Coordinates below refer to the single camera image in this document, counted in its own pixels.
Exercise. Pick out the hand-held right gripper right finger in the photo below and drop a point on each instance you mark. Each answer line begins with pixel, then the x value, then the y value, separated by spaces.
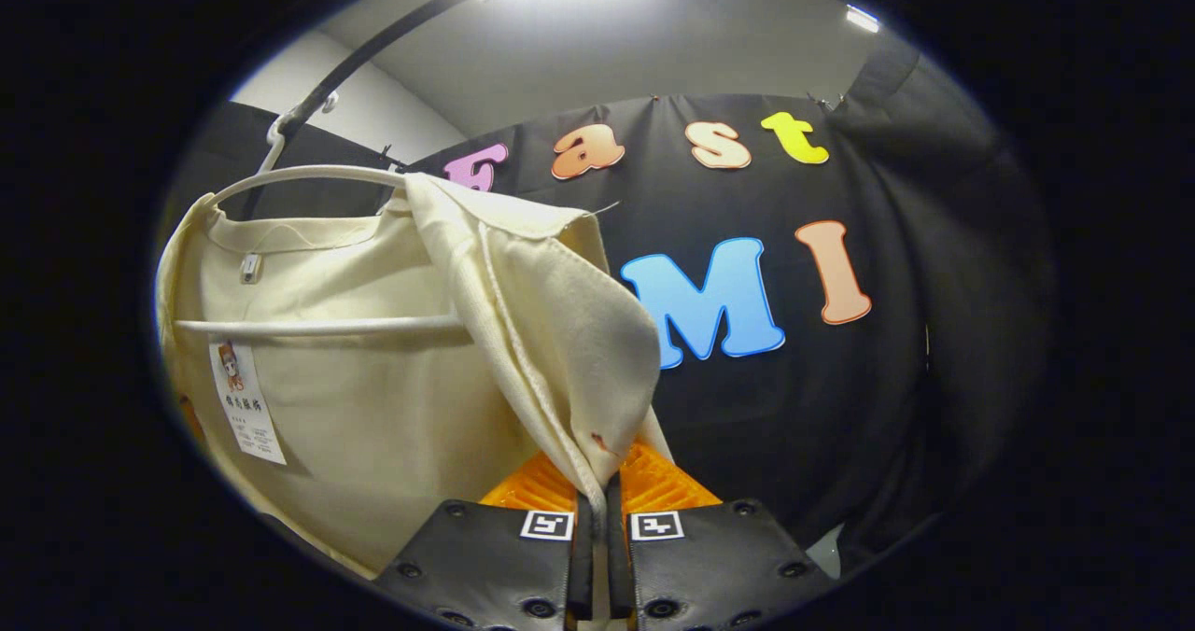
pixel 618 566

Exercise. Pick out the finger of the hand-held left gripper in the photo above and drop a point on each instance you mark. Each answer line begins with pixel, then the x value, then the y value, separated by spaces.
pixel 191 423

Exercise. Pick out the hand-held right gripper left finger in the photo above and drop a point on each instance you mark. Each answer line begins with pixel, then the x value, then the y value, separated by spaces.
pixel 583 566

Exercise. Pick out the cream long-sleeved shirt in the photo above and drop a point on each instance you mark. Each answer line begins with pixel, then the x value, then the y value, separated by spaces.
pixel 373 407

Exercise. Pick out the white plastic clothes hanger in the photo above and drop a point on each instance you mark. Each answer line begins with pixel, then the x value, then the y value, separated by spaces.
pixel 317 173

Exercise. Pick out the black metal clothes rack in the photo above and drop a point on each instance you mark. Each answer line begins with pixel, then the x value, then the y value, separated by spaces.
pixel 373 48

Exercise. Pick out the black backdrop cloth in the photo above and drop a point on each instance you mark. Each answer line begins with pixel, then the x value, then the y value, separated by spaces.
pixel 794 407

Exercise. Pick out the ceiling light panel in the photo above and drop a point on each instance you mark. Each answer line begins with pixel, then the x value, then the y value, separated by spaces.
pixel 863 19

